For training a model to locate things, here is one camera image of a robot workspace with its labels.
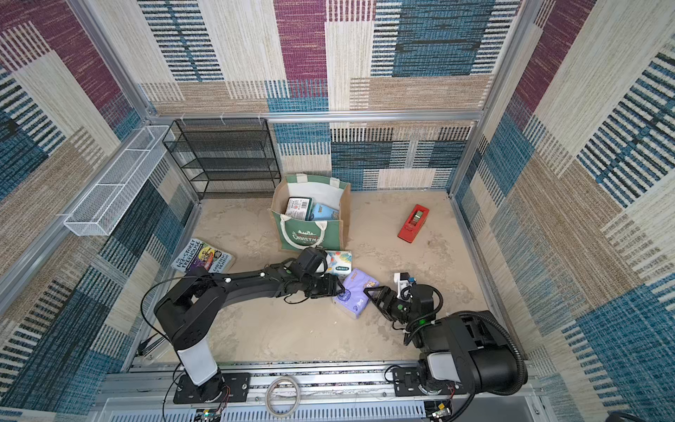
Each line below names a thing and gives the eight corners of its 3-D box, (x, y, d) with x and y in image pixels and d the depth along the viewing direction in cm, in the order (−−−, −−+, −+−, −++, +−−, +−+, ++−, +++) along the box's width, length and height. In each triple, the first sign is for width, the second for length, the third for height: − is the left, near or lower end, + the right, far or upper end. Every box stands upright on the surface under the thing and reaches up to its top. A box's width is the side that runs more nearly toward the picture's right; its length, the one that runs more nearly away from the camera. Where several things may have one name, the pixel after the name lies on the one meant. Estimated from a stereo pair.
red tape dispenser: (397, 237, 107) (400, 227, 102) (412, 213, 115) (415, 202, 110) (413, 244, 105) (416, 234, 100) (426, 219, 113) (430, 208, 108)
